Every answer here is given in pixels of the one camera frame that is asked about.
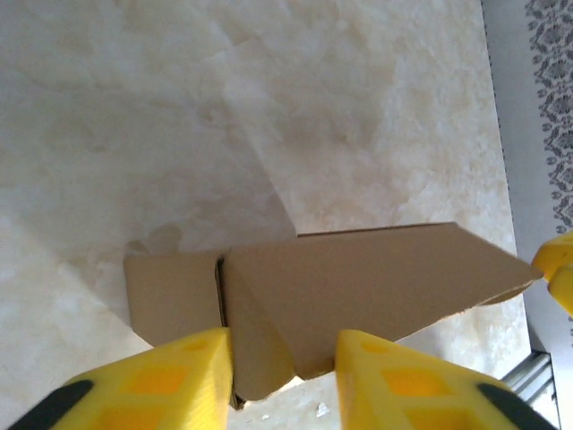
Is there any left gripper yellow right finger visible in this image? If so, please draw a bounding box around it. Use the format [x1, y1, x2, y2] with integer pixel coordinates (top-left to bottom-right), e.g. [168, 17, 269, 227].
[333, 329, 556, 430]

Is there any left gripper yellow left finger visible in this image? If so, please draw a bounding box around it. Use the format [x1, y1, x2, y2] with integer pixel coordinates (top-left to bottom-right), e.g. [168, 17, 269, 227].
[8, 326, 234, 430]

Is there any brown cardboard box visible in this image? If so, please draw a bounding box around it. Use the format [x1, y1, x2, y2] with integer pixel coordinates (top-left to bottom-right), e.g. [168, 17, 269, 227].
[123, 221, 545, 411]

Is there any aluminium side rail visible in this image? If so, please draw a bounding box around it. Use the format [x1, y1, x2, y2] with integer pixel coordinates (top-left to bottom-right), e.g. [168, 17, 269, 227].
[481, 0, 568, 407]

